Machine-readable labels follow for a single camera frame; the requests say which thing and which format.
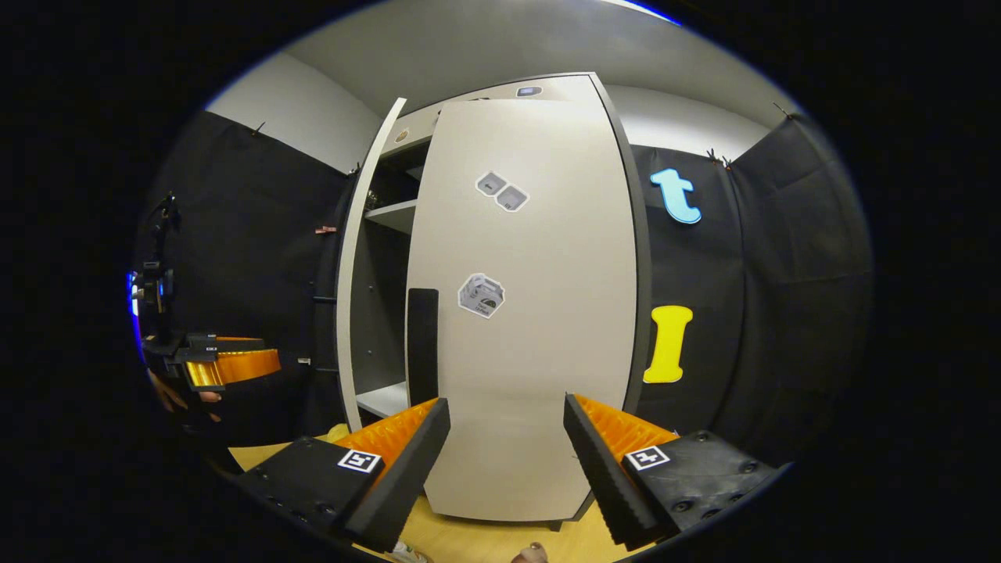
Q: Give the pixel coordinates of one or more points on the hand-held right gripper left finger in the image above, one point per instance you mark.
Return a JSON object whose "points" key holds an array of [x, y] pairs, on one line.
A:
{"points": [[410, 477]]}

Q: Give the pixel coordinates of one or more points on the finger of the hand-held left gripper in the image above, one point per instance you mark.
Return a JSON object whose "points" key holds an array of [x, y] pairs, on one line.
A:
{"points": [[205, 342], [235, 367]]}

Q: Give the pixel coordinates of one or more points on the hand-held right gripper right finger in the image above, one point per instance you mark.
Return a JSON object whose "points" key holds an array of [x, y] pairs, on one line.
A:
{"points": [[592, 477]]}

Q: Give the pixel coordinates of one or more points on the white cabinet door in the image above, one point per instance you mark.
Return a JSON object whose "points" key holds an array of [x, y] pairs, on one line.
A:
{"points": [[547, 313], [348, 297]]}

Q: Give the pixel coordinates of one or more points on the white cabinet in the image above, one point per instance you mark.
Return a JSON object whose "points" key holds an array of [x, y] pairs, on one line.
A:
{"points": [[379, 313]]}

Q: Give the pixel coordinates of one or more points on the white cabinet shelf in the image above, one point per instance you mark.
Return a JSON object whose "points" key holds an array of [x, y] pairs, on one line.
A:
{"points": [[395, 215]]}

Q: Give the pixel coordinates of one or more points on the white cabinet drawer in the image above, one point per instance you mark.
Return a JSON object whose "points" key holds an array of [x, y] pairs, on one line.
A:
{"points": [[563, 87]]}

